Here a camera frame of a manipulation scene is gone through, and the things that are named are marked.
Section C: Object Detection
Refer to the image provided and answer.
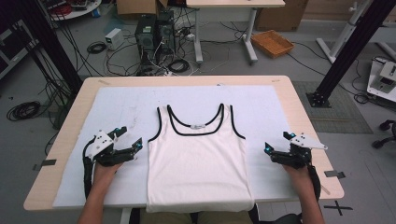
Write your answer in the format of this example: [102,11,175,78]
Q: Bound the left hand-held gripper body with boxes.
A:
[84,130,138,168]

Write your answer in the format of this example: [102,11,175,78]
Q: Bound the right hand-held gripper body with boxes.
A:
[270,133,329,171]

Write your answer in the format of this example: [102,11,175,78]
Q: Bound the white tank top black trim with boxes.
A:
[146,103,256,215]

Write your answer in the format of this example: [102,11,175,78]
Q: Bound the person's right hand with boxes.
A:
[281,163,310,189]

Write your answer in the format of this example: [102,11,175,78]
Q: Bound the person's left hand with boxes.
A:
[92,161,124,189]

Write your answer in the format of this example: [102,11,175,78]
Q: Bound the white foam mat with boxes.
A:
[51,84,302,209]

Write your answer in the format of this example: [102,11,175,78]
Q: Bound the black tape strip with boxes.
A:
[32,159,58,172]
[323,169,347,180]

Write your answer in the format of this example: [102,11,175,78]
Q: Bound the grey floor mat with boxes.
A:
[291,80,375,135]

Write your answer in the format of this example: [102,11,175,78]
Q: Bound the black chair seat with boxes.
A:
[270,212,304,224]

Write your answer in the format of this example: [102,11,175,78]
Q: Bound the white table leg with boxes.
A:
[119,207,134,224]

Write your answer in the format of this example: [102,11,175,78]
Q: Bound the person's khaki trousers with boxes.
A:
[137,207,255,224]

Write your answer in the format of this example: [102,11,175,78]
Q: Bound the black office chair base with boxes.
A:
[371,119,396,150]

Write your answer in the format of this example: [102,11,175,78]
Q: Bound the orange wicker basket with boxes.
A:
[249,29,295,60]

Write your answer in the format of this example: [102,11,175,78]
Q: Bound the white power supply box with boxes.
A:
[104,27,125,51]

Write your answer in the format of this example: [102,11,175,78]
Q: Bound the black computer tower green label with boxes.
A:
[134,13,158,61]

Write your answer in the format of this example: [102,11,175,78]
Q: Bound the white flat device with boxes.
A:
[366,56,396,105]

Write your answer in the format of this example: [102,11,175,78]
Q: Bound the white metal stand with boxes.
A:
[315,0,376,65]

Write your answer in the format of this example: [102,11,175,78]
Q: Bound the large closed cardboard box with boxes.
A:
[254,0,310,33]

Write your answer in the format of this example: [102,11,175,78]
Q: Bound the open cardboard box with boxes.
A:
[115,0,169,17]

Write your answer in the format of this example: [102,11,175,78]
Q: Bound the grey shelf unit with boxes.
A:
[0,19,40,81]

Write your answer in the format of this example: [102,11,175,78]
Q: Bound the round white table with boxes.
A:
[39,0,104,22]

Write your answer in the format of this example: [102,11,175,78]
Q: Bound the white-legged wooden desk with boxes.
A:
[185,0,287,65]

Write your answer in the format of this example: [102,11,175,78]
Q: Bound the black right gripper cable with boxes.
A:
[307,163,322,202]

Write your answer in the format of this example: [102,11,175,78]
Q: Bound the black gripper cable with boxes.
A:
[81,138,97,201]
[307,163,322,202]

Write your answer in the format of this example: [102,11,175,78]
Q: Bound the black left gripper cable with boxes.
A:
[81,138,97,201]

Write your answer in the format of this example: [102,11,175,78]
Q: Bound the large black cable coil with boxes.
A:
[6,100,42,122]

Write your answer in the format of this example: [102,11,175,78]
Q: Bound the small black cable coil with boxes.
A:
[86,40,107,55]

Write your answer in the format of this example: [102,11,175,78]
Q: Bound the black aluminium post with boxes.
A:
[305,0,396,109]
[17,0,84,95]

